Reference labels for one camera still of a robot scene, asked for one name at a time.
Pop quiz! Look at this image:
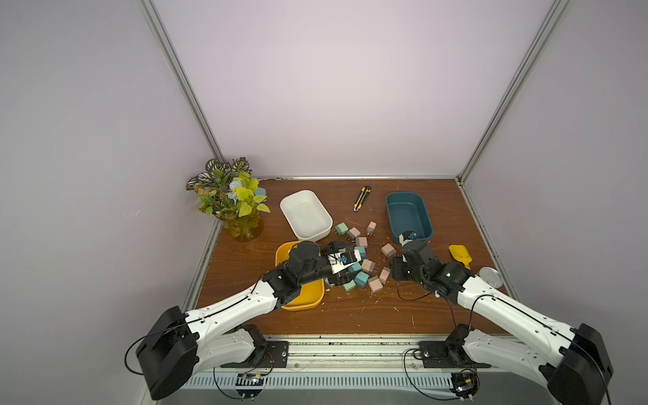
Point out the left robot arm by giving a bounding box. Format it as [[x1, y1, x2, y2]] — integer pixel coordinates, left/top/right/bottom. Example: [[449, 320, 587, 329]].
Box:
[[132, 241, 363, 401]]

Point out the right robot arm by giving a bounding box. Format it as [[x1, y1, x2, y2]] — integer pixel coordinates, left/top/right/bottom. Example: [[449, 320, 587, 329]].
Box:
[[391, 234, 614, 404]]

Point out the yellow storage box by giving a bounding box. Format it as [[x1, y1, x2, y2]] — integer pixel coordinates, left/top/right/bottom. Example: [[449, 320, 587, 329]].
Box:
[[275, 241, 325, 312]]

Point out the teal storage box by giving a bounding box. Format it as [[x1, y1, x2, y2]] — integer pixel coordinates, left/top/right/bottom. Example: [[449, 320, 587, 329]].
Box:
[[386, 192, 434, 243]]

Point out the white storage box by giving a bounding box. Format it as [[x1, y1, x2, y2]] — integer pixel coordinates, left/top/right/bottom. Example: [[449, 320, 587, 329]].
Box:
[[279, 190, 332, 241]]

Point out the pink plug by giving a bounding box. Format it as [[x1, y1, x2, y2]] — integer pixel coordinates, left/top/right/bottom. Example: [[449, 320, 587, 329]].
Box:
[[361, 259, 376, 274], [347, 227, 360, 240], [366, 221, 377, 236], [381, 244, 398, 259]]

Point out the pink plug middle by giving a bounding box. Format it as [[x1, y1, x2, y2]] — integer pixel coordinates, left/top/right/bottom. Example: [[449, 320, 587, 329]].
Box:
[[361, 259, 376, 274]]

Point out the pink plug upper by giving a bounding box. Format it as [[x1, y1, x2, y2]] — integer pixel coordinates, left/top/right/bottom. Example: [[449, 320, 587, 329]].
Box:
[[347, 227, 360, 240]]

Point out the teal plug bottom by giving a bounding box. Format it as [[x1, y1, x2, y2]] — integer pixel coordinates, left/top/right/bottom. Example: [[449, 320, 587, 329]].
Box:
[[354, 271, 370, 289]]

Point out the green plug bottom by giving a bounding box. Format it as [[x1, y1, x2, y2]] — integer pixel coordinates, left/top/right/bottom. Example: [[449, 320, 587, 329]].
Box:
[[343, 280, 357, 292]]

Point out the green plug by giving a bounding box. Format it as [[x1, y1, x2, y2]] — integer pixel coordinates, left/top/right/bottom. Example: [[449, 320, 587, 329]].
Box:
[[343, 280, 357, 292], [335, 223, 349, 236]]

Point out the green plug top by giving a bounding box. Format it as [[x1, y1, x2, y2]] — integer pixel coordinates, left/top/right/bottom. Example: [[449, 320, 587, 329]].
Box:
[[335, 223, 349, 236]]

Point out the pink plug top right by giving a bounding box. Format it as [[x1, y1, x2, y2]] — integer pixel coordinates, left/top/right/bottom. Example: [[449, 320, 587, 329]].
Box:
[[366, 221, 377, 236]]

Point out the yellow toy shovel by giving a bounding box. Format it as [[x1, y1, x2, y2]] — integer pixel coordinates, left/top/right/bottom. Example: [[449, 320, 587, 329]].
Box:
[[449, 244, 473, 270]]

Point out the yellow black utility knife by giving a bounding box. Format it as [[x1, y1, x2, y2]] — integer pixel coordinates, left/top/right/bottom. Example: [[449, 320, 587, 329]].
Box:
[[353, 186, 371, 212]]

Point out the metal tin can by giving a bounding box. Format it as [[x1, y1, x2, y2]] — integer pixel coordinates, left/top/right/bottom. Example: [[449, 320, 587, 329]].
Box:
[[479, 267, 504, 289]]

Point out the potted green plant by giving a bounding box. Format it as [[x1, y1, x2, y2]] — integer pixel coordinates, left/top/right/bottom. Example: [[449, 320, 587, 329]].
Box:
[[186, 157, 270, 242]]

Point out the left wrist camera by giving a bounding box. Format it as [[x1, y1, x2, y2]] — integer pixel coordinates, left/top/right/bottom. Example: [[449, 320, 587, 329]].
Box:
[[327, 250, 363, 274]]

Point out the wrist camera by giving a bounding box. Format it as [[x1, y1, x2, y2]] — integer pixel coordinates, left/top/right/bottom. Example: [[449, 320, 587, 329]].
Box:
[[398, 231, 417, 246], [327, 250, 363, 274]]

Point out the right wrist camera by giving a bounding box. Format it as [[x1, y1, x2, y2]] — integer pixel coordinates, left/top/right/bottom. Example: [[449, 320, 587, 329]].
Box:
[[398, 231, 417, 246]]

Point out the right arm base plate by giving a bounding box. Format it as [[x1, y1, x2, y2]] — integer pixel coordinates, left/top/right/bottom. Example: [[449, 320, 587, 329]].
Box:
[[413, 341, 491, 369]]

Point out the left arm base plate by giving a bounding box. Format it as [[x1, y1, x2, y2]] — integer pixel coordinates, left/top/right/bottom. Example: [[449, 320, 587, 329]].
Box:
[[220, 341, 290, 369]]

